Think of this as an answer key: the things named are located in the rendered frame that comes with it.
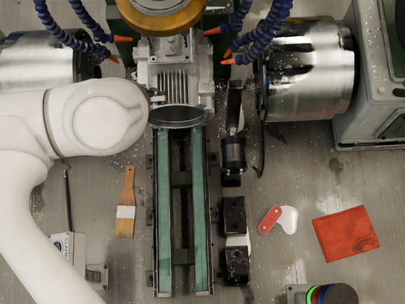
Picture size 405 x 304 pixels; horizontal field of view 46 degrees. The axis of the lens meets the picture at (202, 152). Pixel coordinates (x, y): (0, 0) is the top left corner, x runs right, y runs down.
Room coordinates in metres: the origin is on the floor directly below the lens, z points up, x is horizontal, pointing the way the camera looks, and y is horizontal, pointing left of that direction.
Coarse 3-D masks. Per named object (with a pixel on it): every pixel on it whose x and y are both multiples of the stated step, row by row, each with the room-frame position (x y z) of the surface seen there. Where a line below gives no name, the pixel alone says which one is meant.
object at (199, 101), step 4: (196, 28) 0.63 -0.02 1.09; (196, 32) 0.62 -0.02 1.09; (200, 32) 0.62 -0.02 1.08; (196, 36) 0.61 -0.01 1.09; (200, 36) 0.61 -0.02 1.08; (144, 40) 0.62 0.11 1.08; (200, 96) 0.45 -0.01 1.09; (196, 100) 0.44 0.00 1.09; (200, 100) 0.44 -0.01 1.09; (204, 100) 0.44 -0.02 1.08; (152, 104) 0.45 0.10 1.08; (196, 104) 0.43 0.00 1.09; (200, 104) 0.43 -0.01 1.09; (204, 104) 0.43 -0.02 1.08; (152, 108) 0.44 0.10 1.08; (200, 108) 0.43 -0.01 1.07; (148, 124) 0.45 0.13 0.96; (200, 124) 0.43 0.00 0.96; (204, 124) 0.43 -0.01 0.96
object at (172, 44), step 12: (180, 36) 0.60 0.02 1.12; (192, 36) 0.59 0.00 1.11; (156, 48) 0.57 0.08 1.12; (168, 48) 0.56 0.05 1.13; (192, 48) 0.55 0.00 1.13; (156, 60) 0.52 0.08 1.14; (168, 60) 0.54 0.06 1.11; (180, 60) 0.53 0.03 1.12; (192, 60) 0.51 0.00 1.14; (156, 72) 0.52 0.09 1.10; (192, 72) 0.51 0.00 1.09
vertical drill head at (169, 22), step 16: (128, 0) 0.55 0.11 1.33; (144, 0) 0.53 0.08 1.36; (160, 0) 0.53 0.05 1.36; (176, 0) 0.53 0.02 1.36; (192, 0) 0.54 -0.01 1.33; (128, 16) 0.52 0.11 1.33; (144, 16) 0.51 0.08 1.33; (160, 16) 0.51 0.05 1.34; (176, 16) 0.51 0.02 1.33; (192, 16) 0.51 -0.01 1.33; (144, 32) 0.49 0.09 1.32; (160, 32) 0.48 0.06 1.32; (176, 32) 0.49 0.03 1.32
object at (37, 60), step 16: (16, 32) 0.65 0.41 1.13; (32, 32) 0.64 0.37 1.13; (48, 32) 0.63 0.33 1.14; (80, 32) 0.63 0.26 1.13; (0, 48) 0.59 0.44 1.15; (16, 48) 0.58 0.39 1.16; (32, 48) 0.58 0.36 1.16; (48, 48) 0.57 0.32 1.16; (64, 48) 0.57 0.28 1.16; (0, 64) 0.55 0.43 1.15; (16, 64) 0.54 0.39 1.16; (32, 64) 0.54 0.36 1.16; (48, 64) 0.53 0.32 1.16; (64, 64) 0.53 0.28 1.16; (80, 64) 0.54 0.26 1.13; (96, 64) 0.58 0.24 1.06; (0, 80) 0.51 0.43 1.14; (16, 80) 0.50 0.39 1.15; (32, 80) 0.50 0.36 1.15; (48, 80) 0.50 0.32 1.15; (64, 80) 0.49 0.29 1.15; (80, 80) 0.50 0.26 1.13
